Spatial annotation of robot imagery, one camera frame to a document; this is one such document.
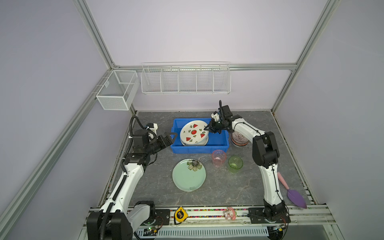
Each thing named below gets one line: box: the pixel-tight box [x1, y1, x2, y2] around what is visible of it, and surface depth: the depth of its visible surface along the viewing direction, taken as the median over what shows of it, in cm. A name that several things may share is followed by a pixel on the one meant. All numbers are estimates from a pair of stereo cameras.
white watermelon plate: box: [180, 120, 209, 146], surface depth 101 cm
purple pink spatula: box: [277, 172, 308, 209], surface depth 82 cm
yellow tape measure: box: [174, 206, 189, 225], surface depth 75 cm
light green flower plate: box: [172, 158, 207, 192], surface depth 90 cm
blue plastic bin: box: [171, 118, 230, 154], surface depth 98 cm
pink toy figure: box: [223, 206, 237, 221], surface depth 74 cm
